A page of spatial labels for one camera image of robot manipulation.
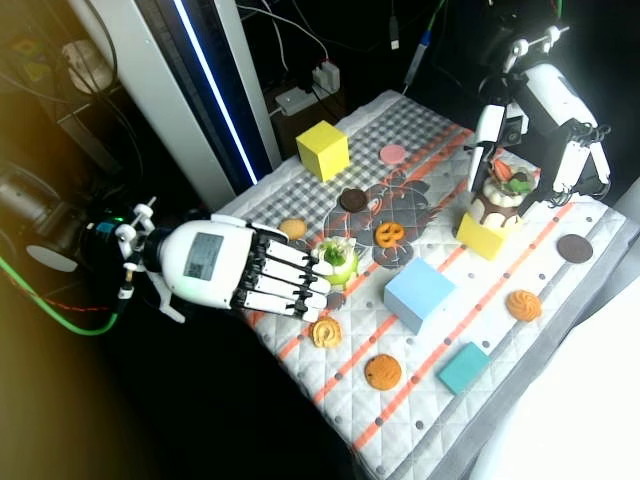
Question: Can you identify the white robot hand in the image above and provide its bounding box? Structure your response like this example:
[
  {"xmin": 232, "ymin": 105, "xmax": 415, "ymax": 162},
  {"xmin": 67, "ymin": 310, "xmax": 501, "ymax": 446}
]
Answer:
[
  {"xmin": 467, "ymin": 62, "xmax": 614, "ymax": 209},
  {"xmin": 142, "ymin": 213, "xmax": 334, "ymax": 324}
]

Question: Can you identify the chocolate drip toy cake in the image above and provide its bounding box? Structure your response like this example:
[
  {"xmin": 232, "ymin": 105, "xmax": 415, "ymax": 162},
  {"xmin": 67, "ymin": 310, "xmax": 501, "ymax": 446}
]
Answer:
[{"xmin": 468, "ymin": 153, "xmax": 542, "ymax": 231}]

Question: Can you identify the green white toy cupcake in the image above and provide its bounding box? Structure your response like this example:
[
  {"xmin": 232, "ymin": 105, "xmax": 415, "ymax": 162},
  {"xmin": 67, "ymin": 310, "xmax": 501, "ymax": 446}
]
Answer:
[{"xmin": 310, "ymin": 237, "xmax": 360, "ymax": 289}]

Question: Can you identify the small yellow foam cube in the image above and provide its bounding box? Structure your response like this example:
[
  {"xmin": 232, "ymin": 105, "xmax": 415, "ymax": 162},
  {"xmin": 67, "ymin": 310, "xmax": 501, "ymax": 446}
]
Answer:
[{"xmin": 455, "ymin": 210, "xmax": 524, "ymax": 262}]

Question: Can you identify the large yellow foam cube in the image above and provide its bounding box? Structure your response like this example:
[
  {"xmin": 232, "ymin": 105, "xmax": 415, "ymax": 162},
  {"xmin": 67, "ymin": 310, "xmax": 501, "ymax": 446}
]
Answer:
[{"xmin": 295, "ymin": 119, "xmax": 351, "ymax": 184}]

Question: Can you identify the light blue block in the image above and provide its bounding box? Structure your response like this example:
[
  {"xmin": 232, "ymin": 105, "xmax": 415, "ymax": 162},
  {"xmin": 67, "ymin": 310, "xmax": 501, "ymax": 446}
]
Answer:
[{"xmin": 383, "ymin": 257, "xmax": 457, "ymax": 335}]

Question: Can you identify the tan round toy cookie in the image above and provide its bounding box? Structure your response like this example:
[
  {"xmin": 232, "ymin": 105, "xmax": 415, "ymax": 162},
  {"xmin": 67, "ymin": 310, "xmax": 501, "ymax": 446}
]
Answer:
[{"xmin": 278, "ymin": 217, "xmax": 308, "ymax": 241}]

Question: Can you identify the orange swirl toy cookie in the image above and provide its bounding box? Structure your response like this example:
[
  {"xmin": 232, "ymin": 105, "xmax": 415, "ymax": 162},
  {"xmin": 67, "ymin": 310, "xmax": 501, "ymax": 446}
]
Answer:
[
  {"xmin": 310, "ymin": 317, "xmax": 344, "ymax": 350},
  {"xmin": 505, "ymin": 289, "xmax": 544, "ymax": 321}
]

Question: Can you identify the dark brown round toy cookie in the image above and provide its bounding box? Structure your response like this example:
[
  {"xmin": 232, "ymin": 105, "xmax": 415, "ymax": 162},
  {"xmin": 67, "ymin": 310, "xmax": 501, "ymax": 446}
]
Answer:
[{"xmin": 557, "ymin": 233, "xmax": 595, "ymax": 264}]

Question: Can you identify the brown wooden box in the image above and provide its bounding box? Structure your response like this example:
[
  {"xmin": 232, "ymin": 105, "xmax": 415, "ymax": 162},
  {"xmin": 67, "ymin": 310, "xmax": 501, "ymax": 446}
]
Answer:
[{"xmin": 264, "ymin": 84, "xmax": 349, "ymax": 161}]

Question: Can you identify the white column with blue light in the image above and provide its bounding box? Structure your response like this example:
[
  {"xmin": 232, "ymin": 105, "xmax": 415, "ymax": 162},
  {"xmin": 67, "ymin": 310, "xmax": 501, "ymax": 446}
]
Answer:
[{"xmin": 67, "ymin": 0, "xmax": 281, "ymax": 211}]

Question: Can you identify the chocolate sandwich toy cookie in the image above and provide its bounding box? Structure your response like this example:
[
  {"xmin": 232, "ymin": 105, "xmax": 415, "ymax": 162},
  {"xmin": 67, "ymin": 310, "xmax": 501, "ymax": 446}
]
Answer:
[{"xmin": 339, "ymin": 187, "xmax": 369, "ymax": 212}]

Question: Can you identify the pink round toy cookie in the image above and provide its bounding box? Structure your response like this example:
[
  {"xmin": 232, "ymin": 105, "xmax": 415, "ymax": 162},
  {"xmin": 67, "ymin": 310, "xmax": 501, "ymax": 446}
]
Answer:
[{"xmin": 378, "ymin": 143, "xmax": 409, "ymax": 165}]

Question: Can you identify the orange pretzel toy cookie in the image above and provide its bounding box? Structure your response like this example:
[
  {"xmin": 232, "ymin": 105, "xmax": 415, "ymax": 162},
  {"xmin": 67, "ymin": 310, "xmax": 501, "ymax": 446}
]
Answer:
[{"xmin": 373, "ymin": 221, "xmax": 407, "ymax": 249}]

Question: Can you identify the white flat adapter box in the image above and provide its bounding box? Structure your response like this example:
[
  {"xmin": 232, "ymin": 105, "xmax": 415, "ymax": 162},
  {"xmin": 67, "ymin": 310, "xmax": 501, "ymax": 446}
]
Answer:
[{"xmin": 274, "ymin": 88, "xmax": 321, "ymax": 117}]

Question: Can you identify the chocolate chip toy cookie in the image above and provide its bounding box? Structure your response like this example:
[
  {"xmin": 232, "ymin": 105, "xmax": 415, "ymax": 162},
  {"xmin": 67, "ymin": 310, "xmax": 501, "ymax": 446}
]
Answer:
[{"xmin": 364, "ymin": 353, "xmax": 403, "ymax": 391}]

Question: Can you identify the white plug charger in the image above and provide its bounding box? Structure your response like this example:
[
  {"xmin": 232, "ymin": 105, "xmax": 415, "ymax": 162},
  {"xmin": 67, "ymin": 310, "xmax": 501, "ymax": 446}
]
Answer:
[{"xmin": 312, "ymin": 59, "xmax": 341, "ymax": 94}]

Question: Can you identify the grey quilt with printed bear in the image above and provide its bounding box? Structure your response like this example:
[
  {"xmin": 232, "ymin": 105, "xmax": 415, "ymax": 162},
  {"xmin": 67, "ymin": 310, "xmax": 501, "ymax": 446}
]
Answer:
[{"xmin": 217, "ymin": 89, "xmax": 631, "ymax": 480}]

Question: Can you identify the teal foam block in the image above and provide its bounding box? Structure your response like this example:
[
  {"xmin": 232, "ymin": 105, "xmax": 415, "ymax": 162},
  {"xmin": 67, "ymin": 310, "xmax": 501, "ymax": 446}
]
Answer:
[{"xmin": 437, "ymin": 341, "xmax": 493, "ymax": 396}]

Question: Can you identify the white cloth sheet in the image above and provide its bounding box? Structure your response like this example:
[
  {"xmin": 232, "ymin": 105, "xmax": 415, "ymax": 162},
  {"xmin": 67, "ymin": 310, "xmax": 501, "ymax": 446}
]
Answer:
[{"xmin": 467, "ymin": 189, "xmax": 640, "ymax": 480}]

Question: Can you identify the green cable with blue connector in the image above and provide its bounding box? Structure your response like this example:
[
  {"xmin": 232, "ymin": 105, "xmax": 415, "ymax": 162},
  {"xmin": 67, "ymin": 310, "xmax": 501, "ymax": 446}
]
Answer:
[{"xmin": 402, "ymin": 0, "xmax": 449, "ymax": 96}]

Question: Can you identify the black USB cable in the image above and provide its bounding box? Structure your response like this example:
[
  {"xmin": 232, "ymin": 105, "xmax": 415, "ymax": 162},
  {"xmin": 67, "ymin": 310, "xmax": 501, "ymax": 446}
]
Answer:
[{"xmin": 387, "ymin": 0, "xmax": 402, "ymax": 51}]

